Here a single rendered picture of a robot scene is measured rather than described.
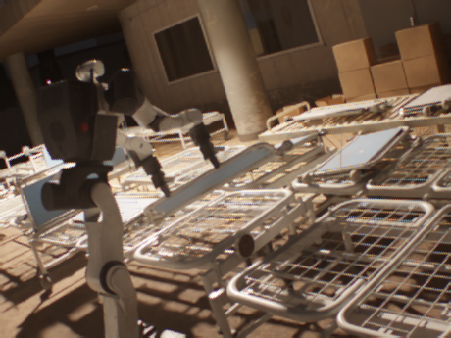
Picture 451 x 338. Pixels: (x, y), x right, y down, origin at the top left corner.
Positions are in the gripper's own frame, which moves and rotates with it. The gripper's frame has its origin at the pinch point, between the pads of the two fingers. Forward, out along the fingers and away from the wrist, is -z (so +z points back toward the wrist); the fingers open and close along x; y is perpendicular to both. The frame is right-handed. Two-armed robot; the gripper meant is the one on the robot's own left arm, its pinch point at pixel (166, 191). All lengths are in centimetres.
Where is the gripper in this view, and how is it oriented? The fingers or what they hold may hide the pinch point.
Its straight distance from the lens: 233.2
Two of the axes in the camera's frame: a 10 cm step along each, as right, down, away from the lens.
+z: -5.1, -8.6, -0.2
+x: -2.4, 1.7, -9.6
